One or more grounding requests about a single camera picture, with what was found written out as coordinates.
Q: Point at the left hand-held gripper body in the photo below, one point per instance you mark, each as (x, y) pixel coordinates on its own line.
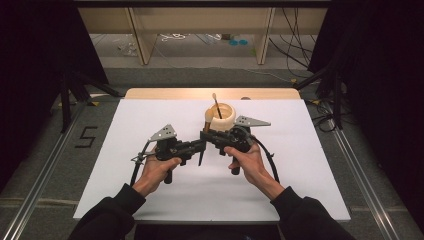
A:
(166, 148)

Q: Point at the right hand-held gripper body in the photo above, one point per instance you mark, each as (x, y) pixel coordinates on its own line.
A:
(241, 138)

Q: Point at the large-headed black makeup brush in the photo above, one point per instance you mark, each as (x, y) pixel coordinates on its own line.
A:
(209, 116)

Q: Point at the ribbed wooden brush holder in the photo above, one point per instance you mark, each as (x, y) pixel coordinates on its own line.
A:
(230, 116)

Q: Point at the small-headed black makeup brush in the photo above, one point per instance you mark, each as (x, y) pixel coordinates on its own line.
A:
(217, 106)

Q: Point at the person's left hand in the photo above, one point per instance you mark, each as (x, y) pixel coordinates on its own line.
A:
(153, 173)

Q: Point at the person's right hand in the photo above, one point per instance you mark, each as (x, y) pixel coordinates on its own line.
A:
(253, 166)

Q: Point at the wooden table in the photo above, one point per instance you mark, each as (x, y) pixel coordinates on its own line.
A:
(166, 93)

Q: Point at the white table mat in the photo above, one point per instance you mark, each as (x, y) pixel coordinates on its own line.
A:
(293, 160)

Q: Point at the blue disc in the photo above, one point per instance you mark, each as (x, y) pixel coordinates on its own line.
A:
(243, 42)
(233, 42)

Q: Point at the black metal stand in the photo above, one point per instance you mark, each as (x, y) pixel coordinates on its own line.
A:
(65, 103)
(337, 100)

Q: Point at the light wooden shelf unit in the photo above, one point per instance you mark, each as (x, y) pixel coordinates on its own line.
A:
(200, 20)

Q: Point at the black curtain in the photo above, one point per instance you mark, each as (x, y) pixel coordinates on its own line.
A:
(33, 66)
(383, 83)

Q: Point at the aluminium rail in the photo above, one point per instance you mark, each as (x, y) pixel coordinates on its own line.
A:
(40, 190)
(363, 186)

